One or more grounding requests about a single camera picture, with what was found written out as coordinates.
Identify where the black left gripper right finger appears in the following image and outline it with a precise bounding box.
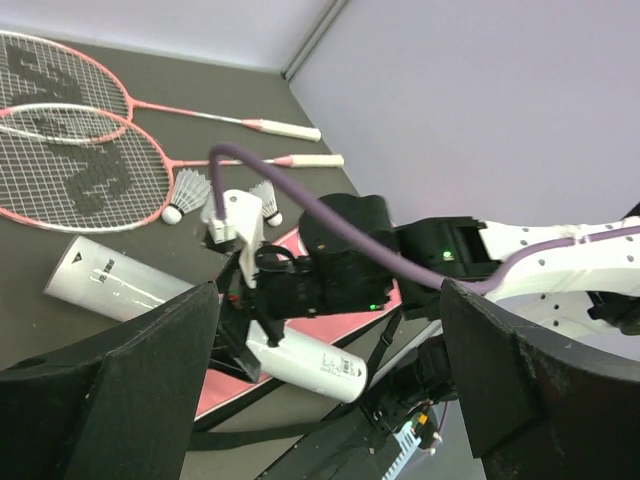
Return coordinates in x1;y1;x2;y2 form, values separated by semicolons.
441;281;639;479

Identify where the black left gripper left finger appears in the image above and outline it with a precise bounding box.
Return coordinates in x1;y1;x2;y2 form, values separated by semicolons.
1;282;219;479

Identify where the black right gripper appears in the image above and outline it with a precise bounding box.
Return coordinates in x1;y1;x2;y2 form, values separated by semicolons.
209;244;393;383

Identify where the white plastic shuttlecock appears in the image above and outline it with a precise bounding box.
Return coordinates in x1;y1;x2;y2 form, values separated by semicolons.
161;169;211;225

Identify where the white shuttlecock tube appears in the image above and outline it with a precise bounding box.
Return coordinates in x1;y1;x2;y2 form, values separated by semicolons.
44;236;368;403

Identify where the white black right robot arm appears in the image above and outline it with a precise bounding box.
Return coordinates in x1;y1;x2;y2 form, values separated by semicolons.
203;191;639;383

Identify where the white feather shuttlecock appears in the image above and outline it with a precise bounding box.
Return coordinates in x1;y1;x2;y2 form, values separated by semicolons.
249;180;283;227

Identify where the pink sport racket bag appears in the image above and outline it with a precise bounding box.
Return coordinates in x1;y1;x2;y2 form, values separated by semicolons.
192;225;411;424

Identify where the pink racket near bag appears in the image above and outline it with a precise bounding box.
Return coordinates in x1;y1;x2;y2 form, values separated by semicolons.
0;103;346;235

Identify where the pink racket far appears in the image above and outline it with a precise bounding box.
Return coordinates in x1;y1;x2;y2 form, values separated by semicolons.
1;30;321;142

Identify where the black bag shoulder strap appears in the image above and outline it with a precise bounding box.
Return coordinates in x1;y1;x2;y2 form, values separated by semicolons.
189;314;406;451

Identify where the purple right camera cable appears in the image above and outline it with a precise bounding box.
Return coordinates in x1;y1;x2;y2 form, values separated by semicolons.
208;143;640;296

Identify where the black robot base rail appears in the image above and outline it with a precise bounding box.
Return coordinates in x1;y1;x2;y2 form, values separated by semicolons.
259;344;466;480

